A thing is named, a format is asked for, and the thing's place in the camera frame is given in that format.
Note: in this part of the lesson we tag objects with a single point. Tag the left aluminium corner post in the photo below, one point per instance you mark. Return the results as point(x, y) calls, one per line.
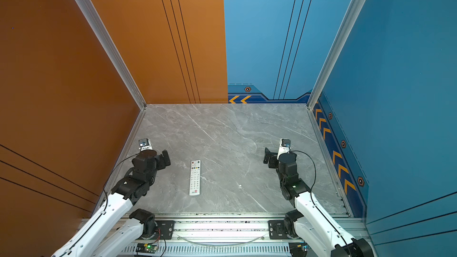
point(95, 22)

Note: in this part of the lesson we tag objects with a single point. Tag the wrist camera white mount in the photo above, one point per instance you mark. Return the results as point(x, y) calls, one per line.
point(285, 147)
point(145, 144)

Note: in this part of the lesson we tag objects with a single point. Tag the aluminium corner post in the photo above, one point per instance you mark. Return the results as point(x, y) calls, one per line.
point(346, 26)
point(95, 22)

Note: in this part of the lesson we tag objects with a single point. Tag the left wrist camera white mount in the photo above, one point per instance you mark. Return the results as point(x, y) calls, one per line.
point(145, 144)

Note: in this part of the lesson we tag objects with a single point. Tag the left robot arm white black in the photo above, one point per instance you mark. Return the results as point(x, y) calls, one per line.
point(92, 241)

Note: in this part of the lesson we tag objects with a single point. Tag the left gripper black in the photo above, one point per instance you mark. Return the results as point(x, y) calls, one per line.
point(162, 163)

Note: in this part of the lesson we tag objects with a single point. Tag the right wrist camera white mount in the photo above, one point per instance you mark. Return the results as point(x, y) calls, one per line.
point(285, 147)

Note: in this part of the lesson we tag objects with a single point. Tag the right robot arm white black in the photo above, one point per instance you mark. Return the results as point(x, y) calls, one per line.
point(309, 220)

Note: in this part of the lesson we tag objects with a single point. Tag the circuit board right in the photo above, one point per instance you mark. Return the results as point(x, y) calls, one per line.
point(298, 249)

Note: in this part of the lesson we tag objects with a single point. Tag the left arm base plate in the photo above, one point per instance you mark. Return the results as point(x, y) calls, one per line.
point(161, 229)

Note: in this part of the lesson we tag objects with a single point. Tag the green circuit board left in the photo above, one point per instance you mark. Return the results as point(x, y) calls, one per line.
point(146, 248)

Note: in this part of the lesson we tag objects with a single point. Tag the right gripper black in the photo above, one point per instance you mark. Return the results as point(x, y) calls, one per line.
point(273, 159)

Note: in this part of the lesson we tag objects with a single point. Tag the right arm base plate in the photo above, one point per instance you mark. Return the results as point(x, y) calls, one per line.
point(277, 230)

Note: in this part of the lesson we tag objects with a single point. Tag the right aluminium corner post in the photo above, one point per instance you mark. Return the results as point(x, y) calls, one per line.
point(346, 26)

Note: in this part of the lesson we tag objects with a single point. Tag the white remote control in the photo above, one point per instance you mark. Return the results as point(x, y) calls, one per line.
point(195, 178)

